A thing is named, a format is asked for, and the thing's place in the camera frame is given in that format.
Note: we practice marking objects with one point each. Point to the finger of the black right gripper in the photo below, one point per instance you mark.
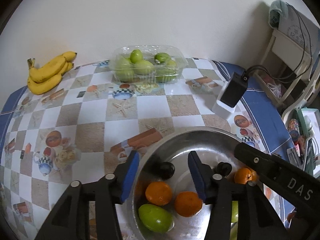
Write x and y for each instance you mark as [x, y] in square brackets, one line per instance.
[252, 157]

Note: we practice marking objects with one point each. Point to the small green apple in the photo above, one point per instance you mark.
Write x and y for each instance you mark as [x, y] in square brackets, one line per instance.
[156, 218]

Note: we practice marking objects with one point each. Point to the yellow banana bunch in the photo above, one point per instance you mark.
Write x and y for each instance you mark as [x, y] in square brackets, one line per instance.
[41, 80]

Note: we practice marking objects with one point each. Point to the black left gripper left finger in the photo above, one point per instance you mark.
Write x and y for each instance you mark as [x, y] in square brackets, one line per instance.
[114, 188]

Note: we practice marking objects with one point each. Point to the dark cherry with stem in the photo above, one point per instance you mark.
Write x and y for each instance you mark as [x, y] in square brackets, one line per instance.
[223, 168]

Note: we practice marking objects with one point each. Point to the small orange mandarin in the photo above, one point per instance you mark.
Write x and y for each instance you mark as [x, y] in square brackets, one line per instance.
[187, 204]

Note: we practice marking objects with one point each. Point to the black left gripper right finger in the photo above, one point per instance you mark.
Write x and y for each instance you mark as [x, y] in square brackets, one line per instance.
[214, 190]

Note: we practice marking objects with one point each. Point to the white plastic shelf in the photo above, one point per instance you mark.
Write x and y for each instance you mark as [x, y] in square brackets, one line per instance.
[293, 56]

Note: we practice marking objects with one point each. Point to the clear plastic fruit box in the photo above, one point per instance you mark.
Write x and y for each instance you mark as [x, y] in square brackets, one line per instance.
[147, 64]

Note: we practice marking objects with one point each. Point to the large steel bowl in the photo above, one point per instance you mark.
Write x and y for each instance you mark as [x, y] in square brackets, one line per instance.
[212, 145]

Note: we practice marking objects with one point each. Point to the orange with stem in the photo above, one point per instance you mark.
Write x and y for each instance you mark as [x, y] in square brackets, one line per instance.
[244, 175]

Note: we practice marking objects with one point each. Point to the dark plum pair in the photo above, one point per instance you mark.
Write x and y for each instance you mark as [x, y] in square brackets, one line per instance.
[163, 170]

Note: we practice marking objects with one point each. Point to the black power adapter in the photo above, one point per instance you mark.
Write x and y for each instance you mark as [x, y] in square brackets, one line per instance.
[235, 89]

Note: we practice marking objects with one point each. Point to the white power strip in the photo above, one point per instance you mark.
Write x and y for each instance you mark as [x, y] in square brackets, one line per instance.
[221, 109]

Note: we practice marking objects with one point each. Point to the patterned tablecloth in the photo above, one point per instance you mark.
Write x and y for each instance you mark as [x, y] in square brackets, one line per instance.
[47, 141]

